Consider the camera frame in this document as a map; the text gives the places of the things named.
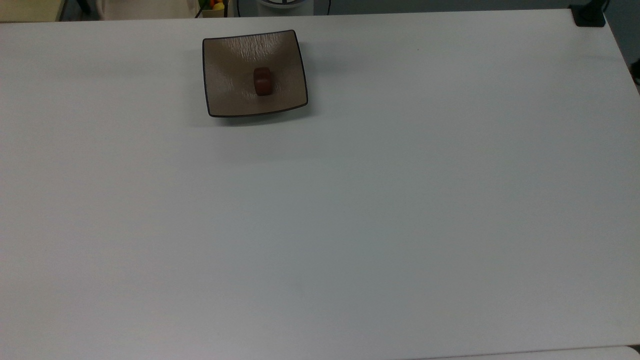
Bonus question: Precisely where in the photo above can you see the small red-brown block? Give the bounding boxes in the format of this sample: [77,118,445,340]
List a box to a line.
[252,66,275,97]

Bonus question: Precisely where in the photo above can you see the square brown ceramic plate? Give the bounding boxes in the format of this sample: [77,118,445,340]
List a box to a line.
[202,29,309,119]

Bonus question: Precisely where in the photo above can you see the box of toy fruits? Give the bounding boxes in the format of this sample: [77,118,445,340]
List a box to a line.
[196,0,230,19]

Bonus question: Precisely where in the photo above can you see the black table clamp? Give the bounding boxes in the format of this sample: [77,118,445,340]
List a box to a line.
[569,0,608,28]

